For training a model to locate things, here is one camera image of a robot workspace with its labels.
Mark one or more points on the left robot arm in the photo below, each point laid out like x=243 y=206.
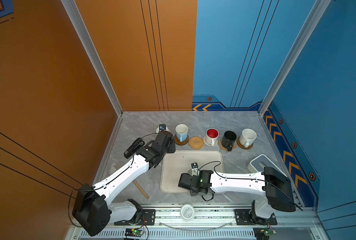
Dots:
x=94 y=207

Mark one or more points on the brown cork round coaster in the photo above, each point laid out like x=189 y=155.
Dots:
x=242 y=146

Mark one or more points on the left circuit board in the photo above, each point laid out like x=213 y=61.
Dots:
x=134 y=234

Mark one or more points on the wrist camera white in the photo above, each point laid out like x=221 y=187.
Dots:
x=194 y=169
x=163 y=127

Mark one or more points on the white multicolour woven coaster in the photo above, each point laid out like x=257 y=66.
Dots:
x=213 y=142

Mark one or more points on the white round lid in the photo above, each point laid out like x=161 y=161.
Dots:
x=187 y=212

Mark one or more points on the circuit board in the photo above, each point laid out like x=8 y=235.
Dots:
x=134 y=234
x=264 y=234

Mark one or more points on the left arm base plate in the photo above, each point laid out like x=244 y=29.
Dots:
x=147 y=217

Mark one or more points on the black mug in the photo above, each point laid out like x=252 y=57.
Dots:
x=228 y=140

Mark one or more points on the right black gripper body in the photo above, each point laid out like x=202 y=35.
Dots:
x=193 y=193

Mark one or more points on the beige serving tray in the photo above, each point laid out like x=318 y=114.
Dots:
x=180 y=162

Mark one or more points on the red inside mug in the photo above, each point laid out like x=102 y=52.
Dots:
x=211 y=134

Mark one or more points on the white mug blue handle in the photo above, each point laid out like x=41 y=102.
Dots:
x=182 y=132

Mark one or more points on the rattan woven coaster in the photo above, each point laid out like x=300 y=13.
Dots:
x=196 y=142

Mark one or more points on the right circuit board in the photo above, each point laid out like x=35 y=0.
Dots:
x=264 y=234

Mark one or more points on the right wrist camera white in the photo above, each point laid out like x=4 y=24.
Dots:
x=194 y=169

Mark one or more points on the paw shaped wooden coaster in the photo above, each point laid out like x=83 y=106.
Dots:
x=225 y=149

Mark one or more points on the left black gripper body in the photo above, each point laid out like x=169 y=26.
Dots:
x=171 y=148

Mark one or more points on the wooden mallet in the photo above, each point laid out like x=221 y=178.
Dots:
x=141 y=190

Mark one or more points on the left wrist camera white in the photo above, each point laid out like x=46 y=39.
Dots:
x=163 y=127

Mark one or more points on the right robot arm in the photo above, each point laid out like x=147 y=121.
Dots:
x=273 y=189

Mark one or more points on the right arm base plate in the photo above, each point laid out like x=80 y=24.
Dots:
x=244 y=217

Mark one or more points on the glossy brown round coaster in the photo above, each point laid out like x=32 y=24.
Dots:
x=177 y=141

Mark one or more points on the white speckled mug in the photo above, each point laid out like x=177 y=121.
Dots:
x=247 y=137

